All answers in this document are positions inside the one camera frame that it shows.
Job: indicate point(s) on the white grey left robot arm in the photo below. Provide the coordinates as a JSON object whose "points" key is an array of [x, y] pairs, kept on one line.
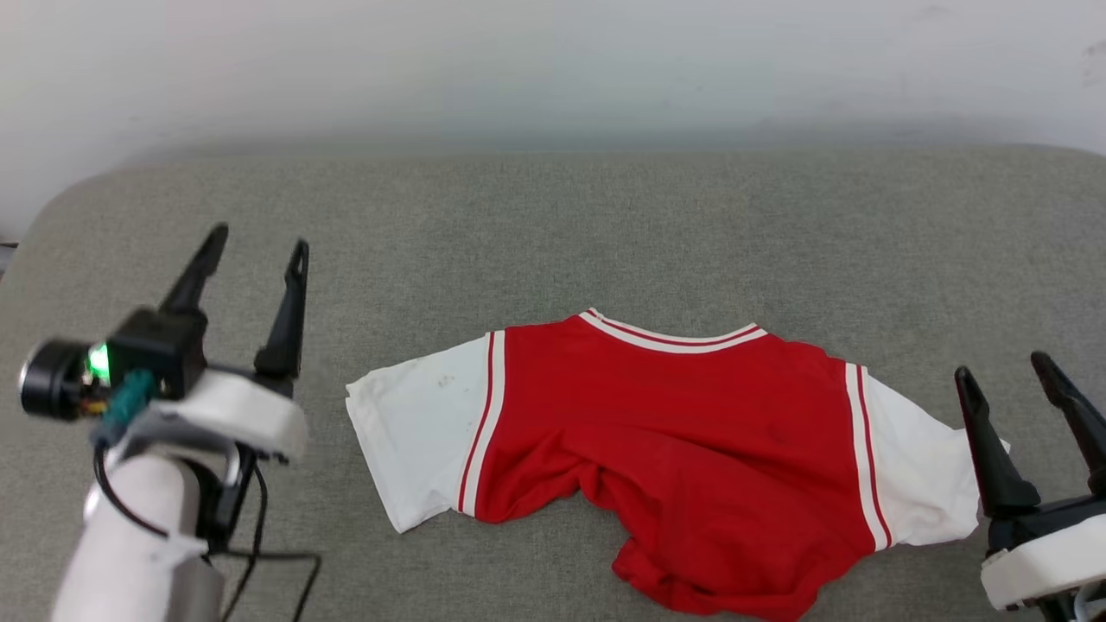
{"points": [[130, 553]]}

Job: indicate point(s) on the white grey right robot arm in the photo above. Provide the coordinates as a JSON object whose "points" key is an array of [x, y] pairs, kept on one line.
{"points": [[1058, 612]]}

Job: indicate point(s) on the red and white t-shirt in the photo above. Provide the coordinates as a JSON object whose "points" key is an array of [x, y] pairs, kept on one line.
{"points": [[674, 432]]}

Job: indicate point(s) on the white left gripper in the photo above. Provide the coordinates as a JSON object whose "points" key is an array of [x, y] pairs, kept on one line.
{"points": [[242, 415]]}

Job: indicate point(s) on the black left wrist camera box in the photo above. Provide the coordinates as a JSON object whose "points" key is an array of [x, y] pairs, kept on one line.
{"points": [[160, 350]]}

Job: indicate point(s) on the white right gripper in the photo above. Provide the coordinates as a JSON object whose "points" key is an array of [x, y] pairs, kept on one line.
{"points": [[1045, 561]]}

